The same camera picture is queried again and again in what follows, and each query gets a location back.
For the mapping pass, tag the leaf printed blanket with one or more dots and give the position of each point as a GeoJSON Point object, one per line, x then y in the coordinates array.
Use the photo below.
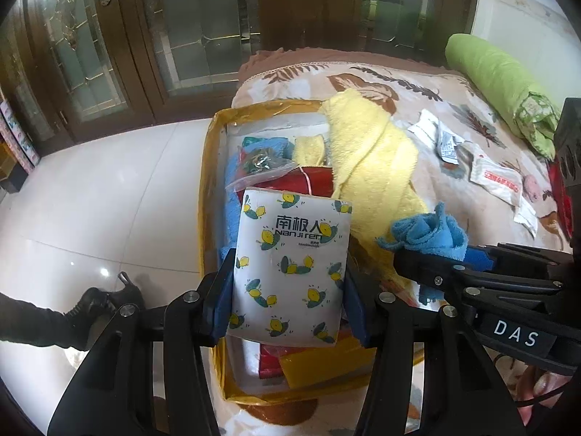
{"type": "Point", "coordinates": [408, 86]}

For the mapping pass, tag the red towel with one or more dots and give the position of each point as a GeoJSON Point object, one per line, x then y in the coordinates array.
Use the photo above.
{"type": "Point", "coordinates": [313, 180]}

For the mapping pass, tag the white printed sachet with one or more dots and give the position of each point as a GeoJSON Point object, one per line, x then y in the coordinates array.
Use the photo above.
{"type": "Point", "coordinates": [449, 145]}

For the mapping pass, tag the yellow taped foam box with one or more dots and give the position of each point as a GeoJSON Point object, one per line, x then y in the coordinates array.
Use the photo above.
{"type": "Point", "coordinates": [213, 181]}

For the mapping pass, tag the person's black shoe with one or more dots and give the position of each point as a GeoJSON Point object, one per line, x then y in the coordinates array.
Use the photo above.
{"type": "Point", "coordinates": [102, 304]}

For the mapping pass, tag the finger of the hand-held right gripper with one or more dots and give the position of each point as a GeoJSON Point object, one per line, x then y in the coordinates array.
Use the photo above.
{"type": "Point", "coordinates": [435, 270]}
{"type": "Point", "coordinates": [517, 254]}

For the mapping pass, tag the yellow roll packet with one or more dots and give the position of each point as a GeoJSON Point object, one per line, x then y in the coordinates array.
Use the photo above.
{"type": "Point", "coordinates": [324, 365]}

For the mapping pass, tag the small white packet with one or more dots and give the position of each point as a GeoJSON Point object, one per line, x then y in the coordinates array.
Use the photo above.
{"type": "Point", "coordinates": [526, 215]}

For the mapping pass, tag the white red label packet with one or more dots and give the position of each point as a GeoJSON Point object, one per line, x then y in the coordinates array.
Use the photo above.
{"type": "Point", "coordinates": [494, 177]}

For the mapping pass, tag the wooden glass door cabinet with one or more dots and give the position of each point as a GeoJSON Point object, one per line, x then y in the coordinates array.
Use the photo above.
{"type": "Point", "coordinates": [181, 32]}

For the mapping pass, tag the blue towel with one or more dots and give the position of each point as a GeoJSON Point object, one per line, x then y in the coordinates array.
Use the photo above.
{"type": "Point", "coordinates": [232, 177]}

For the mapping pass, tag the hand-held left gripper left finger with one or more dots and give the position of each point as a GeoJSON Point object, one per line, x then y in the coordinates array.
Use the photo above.
{"type": "Point", "coordinates": [222, 302]}

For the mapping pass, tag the small yellow towel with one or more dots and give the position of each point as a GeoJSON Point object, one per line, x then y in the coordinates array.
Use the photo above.
{"type": "Point", "coordinates": [311, 150]}

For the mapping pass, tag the green rolled pillow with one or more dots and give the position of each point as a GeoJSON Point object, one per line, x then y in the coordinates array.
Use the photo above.
{"type": "Point", "coordinates": [494, 81]}

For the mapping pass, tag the small blue cloth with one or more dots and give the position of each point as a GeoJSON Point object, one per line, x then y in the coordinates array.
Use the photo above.
{"type": "Point", "coordinates": [431, 231]}

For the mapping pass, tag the clear zip bag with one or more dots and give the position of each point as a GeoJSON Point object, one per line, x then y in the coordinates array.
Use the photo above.
{"type": "Point", "coordinates": [261, 166]}

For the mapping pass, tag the stack of printed boxes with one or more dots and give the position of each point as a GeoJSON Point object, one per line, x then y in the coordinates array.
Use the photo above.
{"type": "Point", "coordinates": [16, 138]}

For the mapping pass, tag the lemon print tissue pack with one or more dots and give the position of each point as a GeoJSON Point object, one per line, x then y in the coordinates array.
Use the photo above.
{"type": "Point", "coordinates": [290, 263]}

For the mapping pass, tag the person's right hand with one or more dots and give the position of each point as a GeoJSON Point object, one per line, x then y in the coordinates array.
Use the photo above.
{"type": "Point", "coordinates": [540, 388]}

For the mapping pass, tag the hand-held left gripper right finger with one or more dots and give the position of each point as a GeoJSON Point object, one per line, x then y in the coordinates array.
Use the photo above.
{"type": "Point", "coordinates": [356, 306]}

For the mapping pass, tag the red garment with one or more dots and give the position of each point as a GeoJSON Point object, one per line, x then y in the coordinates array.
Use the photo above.
{"type": "Point", "coordinates": [557, 190]}

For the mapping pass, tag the large yellow towel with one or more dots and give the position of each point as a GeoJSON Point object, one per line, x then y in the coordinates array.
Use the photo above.
{"type": "Point", "coordinates": [363, 154]}

